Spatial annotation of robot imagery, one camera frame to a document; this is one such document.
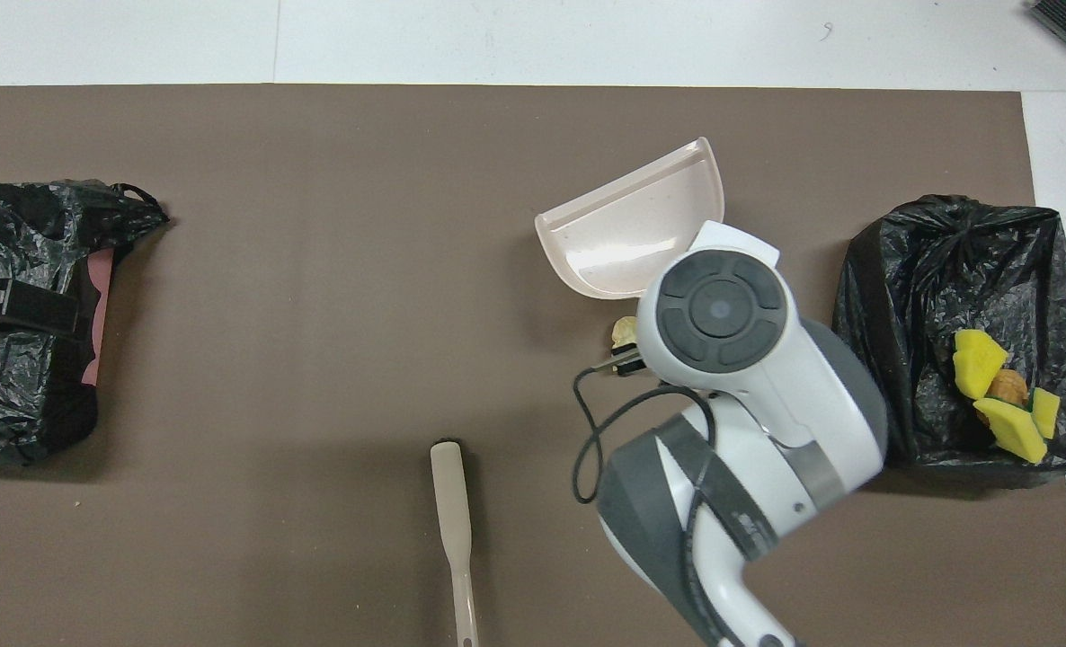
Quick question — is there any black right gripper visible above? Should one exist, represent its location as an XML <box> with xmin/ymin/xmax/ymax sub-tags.
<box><xmin>599</xmin><ymin>345</ymin><xmax>649</xmax><ymax>378</ymax></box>

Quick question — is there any beige plastic dustpan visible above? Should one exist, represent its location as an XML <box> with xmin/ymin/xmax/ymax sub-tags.
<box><xmin>534</xmin><ymin>136</ymin><xmax>726</xmax><ymax>301</ymax></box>

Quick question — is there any beige hand brush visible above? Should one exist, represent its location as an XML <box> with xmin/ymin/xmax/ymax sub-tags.
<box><xmin>430</xmin><ymin>438</ymin><xmax>481</xmax><ymax>647</ymax></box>

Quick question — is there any plain yellow sponge chunk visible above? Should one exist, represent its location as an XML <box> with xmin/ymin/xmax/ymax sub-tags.
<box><xmin>951</xmin><ymin>328</ymin><xmax>1009</xmax><ymax>401</ymax></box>

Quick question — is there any brown rounded sponge lump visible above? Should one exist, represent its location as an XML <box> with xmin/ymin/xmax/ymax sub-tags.
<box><xmin>982</xmin><ymin>369</ymin><xmax>1031</xmax><ymax>411</ymax></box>

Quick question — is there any yellow sponge with green layer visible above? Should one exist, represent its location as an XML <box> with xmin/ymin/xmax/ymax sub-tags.
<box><xmin>973</xmin><ymin>396</ymin><xmax>1049</xmax><ymax>465</ymax></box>

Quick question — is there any black bag bin pink rim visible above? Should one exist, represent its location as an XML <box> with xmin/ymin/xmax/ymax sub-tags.
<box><xmin>0</xmin><ymin>180</ymin><xmax>171</xmax><ymax>466</ymax></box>

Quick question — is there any black bag lined bin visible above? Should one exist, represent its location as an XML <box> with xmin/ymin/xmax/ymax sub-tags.
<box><xmin>828</xmin><ymin>193</ymin><xmax>1066</xmax><ymax>491</ymax></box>

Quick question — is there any brown table mat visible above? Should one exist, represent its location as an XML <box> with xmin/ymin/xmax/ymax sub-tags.
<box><xmin>0</xmin><ymin>84</ymin><xmax>1066</xmax><ymax>647</ymax></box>

